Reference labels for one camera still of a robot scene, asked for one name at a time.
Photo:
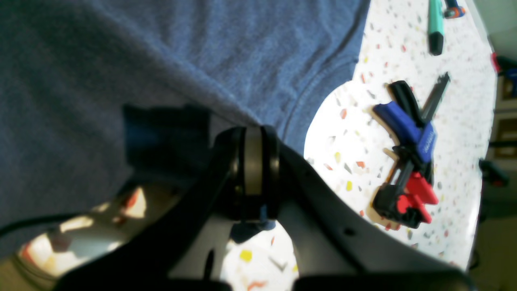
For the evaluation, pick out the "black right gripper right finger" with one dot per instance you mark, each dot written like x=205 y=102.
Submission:
x=329 y=238

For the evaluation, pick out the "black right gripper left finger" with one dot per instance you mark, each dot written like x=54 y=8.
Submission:
x=184 y=249

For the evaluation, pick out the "blue grey T-shirt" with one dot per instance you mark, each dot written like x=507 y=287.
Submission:
x=69 y=67

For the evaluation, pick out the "blue black bar clamp left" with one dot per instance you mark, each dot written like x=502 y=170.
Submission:
x=410 y=187

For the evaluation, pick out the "teal highlighter marker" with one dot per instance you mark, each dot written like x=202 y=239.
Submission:
x=435 y=28

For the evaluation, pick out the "orange blue T-handle hex key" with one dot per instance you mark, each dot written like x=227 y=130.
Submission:
x=453 y=10

